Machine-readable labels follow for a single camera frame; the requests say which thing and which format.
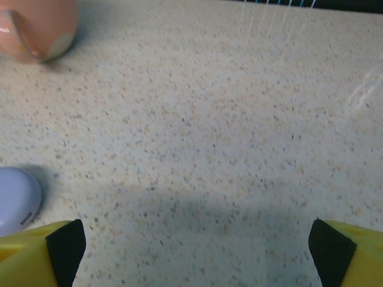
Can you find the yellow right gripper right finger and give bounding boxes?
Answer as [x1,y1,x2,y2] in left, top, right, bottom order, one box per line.
[308,219,383,287]

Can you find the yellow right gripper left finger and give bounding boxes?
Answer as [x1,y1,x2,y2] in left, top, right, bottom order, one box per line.
[0,219,87,287]

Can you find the purple earbud charging case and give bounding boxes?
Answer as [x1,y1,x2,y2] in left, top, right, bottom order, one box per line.
[0,167,42,237]

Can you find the orange ceramic cup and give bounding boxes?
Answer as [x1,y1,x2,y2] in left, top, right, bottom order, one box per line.
[0,0,79,63]

